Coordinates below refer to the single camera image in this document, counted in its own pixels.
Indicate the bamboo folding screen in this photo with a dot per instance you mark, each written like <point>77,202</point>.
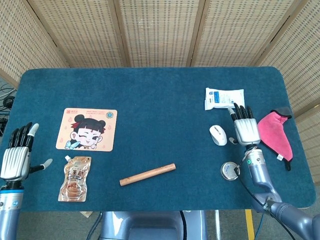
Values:
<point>160,30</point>

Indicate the pink cloth mitt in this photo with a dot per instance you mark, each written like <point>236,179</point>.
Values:
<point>272,130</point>

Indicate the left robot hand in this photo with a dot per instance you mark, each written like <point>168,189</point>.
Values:
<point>15,162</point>

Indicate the cartoon girl mouse pad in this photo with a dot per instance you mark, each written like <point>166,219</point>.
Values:
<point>87,130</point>

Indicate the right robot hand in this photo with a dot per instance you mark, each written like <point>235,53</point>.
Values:
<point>246,131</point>

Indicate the round metal tin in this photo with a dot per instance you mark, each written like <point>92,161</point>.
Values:
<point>228,170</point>

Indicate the wooden rod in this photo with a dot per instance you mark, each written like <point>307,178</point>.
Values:
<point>147,174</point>

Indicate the blue felt table mat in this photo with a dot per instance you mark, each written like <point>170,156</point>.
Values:
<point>160,100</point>

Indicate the yellow floor tape strip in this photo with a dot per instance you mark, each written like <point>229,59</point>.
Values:
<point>249,225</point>

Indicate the white computer mouse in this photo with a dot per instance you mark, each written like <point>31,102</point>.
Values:
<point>218,135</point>

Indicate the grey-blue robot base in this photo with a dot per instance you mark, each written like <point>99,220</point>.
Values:
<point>150,225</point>

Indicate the paper scrap under table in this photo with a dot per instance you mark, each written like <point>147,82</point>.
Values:
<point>86,214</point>

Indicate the brown drink pouch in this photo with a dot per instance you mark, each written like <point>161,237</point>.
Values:
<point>75,180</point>

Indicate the white table leg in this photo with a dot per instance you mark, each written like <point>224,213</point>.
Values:
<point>217,220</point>

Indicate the white wet wipes pack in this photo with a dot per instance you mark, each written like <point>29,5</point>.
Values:
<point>220,98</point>

